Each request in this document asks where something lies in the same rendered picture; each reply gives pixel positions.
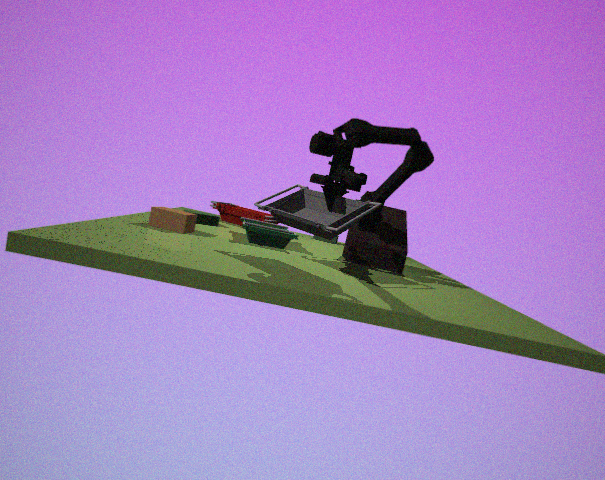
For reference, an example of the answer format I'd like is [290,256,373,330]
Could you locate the green plastic tray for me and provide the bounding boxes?
[240,218,298,249]

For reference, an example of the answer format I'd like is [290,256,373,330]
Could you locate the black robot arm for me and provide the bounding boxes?
[309,118,434,232]

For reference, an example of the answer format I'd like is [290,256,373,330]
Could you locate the brown rectangular block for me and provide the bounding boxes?
[148,207,198,234]

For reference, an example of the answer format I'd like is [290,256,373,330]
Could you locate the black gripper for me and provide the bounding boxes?
[310,158,361,211]

